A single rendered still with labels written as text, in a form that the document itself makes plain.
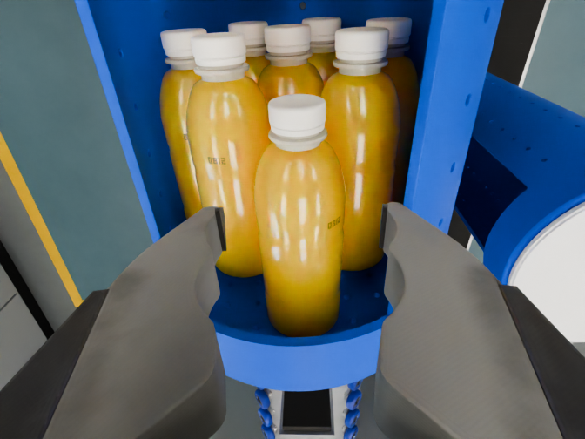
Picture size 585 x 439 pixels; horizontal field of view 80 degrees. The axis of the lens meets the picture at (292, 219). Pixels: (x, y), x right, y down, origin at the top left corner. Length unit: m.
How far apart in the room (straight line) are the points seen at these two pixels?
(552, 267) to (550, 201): 0.09
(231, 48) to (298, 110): 0.07
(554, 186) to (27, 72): 1.70
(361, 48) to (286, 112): 0.08
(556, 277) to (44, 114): 1.74
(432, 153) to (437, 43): 0.06
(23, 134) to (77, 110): 0.28
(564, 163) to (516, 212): 0.09
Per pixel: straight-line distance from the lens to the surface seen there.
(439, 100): 0.21
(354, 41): 0.28
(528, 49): 1.44
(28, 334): 2.51
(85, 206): 1.94
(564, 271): 0.59
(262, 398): 0.86
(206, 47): 0.27
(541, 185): 0.58
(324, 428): 0.73
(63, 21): 1.64
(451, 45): 0.20
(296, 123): 0.23
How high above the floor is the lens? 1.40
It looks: 57 degrees down
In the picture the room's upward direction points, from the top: 176 degrees counter-clockwise
